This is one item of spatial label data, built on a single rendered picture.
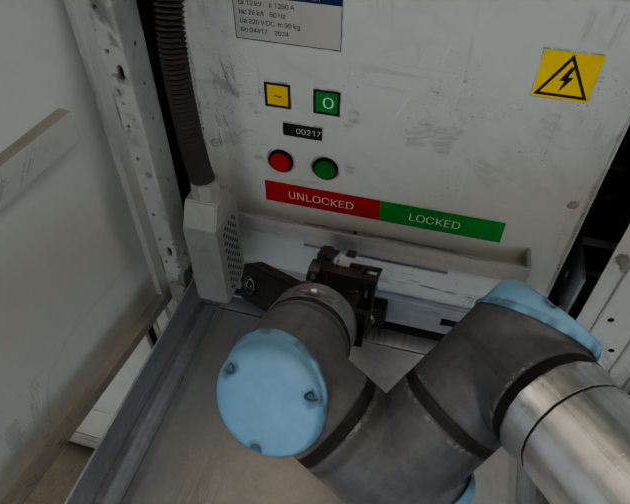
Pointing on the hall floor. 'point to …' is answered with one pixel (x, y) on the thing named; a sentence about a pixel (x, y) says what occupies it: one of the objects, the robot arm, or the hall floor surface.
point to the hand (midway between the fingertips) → (334, 263)
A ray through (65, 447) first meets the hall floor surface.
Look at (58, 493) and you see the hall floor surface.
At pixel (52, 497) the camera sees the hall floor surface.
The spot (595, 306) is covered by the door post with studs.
